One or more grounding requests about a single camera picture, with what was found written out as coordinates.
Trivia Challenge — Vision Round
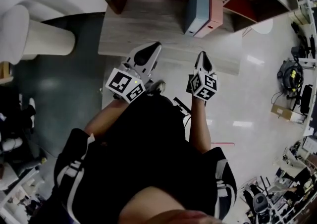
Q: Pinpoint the person's right forearm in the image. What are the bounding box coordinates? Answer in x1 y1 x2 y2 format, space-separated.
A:
189 97 212 155

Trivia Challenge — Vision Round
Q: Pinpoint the blue file box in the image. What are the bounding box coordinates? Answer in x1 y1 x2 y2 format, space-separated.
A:
184 0 211 37

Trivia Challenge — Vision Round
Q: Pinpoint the grey office chair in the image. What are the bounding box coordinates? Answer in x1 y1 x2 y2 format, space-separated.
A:
252 192 271 216

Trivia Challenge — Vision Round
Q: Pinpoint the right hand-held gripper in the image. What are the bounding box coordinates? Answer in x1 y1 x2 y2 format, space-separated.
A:
189 51 218 101

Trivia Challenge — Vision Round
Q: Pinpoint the person's grey shoe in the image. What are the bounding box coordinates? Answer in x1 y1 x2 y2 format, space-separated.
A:
145 79 167 95

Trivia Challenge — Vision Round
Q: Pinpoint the person's torso in black clothing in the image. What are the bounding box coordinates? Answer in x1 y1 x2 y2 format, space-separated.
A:
29 93 239 224

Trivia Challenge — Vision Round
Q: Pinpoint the red tape strip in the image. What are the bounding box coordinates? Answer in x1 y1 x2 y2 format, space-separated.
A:
211 140 236 147

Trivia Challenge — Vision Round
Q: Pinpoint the flat cardboard box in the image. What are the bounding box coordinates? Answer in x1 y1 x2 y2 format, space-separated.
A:
270 103 307 123

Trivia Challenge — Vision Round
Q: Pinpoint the long white desk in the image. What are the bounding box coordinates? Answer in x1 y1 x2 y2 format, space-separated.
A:
288 0 317 137

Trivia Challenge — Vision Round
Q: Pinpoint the pink file box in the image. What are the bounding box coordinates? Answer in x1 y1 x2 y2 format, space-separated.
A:
194 0 224 39

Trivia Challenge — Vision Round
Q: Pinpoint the white ribbed pedestal table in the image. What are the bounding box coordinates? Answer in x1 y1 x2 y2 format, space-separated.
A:
0 4 77 65

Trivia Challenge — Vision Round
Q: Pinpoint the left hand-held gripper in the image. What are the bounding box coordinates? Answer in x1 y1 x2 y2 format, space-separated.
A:
105 41 162 104

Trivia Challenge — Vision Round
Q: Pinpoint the person's left forearm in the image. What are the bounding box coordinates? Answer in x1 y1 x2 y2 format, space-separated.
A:
83 98 130 136

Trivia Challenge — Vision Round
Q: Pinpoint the brown gold-printed book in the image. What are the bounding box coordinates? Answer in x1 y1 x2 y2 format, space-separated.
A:
105 0 130 16

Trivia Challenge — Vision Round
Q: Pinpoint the white round side table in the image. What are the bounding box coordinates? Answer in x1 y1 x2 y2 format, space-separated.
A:
242 18 274 36

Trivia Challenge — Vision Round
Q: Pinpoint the black yellow vacuum cleaner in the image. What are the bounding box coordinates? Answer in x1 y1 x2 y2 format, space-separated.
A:
276 58 305 94

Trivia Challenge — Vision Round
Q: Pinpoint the black cabled device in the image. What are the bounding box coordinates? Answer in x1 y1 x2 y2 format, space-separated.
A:
172 96 192 120

